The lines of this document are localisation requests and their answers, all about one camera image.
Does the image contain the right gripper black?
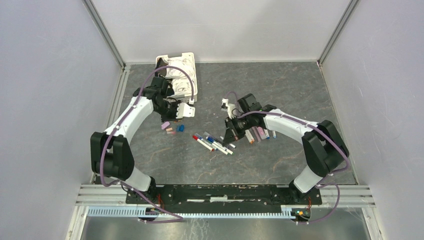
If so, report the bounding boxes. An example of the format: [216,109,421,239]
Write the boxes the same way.
[223,112,253,146]

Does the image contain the pink highlighter cap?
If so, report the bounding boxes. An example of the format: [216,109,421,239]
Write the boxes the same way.
[161,121,170,130]

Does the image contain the orange cap marker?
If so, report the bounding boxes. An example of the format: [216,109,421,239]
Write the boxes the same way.
[245,130,255,144]

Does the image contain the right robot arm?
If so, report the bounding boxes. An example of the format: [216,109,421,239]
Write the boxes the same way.
[221,93,350,204]

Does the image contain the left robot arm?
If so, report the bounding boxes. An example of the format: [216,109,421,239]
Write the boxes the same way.
[90,76,181,204]

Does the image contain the white plastic basket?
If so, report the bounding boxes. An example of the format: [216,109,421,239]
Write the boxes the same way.
[155,52,198,104]

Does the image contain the white crumpled cloth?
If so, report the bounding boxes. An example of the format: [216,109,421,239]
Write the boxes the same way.
[163,56,196,94]

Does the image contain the red cap marker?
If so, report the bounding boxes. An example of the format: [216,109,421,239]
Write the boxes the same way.
[192,135,215,152]

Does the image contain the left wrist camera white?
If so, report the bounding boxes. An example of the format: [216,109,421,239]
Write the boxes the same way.
[175,103,196,119]

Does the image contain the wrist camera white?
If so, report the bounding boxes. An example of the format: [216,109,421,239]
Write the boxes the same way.
[221,98,236,119]
[175,103,196,119]

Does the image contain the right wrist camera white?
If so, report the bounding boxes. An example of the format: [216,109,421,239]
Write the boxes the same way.
[221,98,236,119]

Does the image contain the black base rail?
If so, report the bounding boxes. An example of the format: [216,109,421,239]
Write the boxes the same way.
[145,184,323,214]

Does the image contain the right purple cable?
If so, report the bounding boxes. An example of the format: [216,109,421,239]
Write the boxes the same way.
[225,91,351,225]

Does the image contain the cable duct comb strip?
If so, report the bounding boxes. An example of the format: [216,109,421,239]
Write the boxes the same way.
[86,206,294,220]

